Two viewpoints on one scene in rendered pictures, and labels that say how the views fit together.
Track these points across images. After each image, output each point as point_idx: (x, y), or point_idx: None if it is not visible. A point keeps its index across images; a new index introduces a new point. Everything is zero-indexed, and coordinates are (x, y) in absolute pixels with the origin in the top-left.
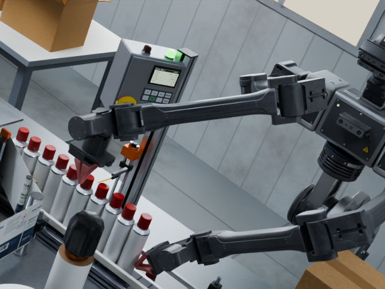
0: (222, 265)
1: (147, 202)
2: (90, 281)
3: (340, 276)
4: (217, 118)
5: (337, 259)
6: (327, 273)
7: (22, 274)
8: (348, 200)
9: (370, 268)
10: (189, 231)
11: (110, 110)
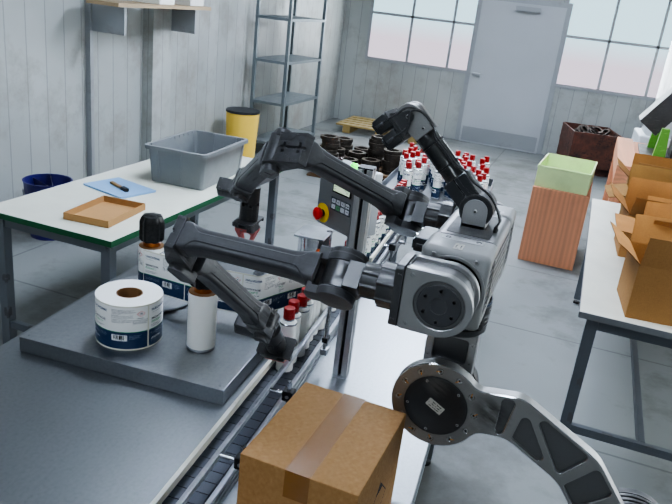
0: (402, 446)
1: None
2: (253, 356)
3: (324, 407)
4: (249, 172)
5: (362, 408)
6: (317, 397)
7: (227, 329)
8: (440, 361)
9: (383, 438)
10: None
11: None
